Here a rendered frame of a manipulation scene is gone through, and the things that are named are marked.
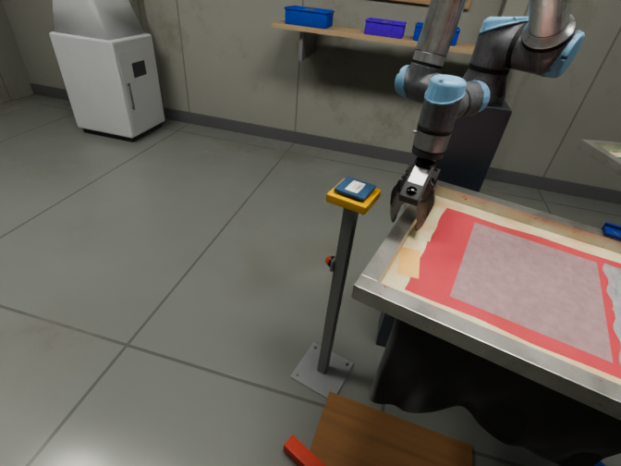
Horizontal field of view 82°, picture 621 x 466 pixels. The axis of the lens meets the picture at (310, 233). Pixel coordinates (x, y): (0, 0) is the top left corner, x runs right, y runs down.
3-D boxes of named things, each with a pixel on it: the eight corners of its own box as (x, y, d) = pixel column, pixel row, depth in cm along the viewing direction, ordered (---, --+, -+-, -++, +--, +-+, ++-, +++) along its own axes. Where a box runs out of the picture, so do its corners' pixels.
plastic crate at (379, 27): (404, 35, 279) (407, 21, 273) (402, 39, 263) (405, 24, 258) (366, 30, 284) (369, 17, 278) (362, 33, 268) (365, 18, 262)
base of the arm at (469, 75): (452, 89, 123) (462, 57, 117) (499, 96, 120) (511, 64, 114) (455, 101, 111) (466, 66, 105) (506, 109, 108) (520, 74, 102)
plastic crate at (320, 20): (333, 26, 290) (334, 9, 283) (326, 29, 271) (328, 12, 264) (292, 20, 295) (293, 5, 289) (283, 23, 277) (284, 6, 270)
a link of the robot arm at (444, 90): (478, 79, 74) (456, 84, 69) (460, 131, 81) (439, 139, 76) (444, 71, 79) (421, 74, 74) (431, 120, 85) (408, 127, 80)
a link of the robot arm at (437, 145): (447, 139, 76) (409, 129, 79) (441, 159, 79) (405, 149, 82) (454, 129, 82) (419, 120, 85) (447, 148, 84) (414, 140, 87)
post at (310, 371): (289, 377, 163) (305, 193, 106) (313, 342, 179) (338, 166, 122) (333, 402, 155) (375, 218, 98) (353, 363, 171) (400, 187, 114)
